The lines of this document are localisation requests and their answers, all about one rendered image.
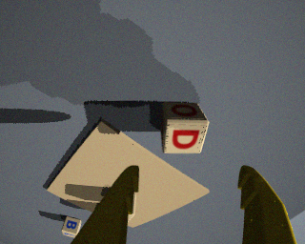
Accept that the tan mat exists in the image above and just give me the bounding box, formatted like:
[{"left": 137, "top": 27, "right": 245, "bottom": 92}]
[{"left": 47, "top": 119, "right": 209, "bottom": 227}]

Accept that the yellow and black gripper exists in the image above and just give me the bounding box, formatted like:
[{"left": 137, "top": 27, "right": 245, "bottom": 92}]
[{"left": 71, "top": 165, "right": 296, "bottom": 244}]

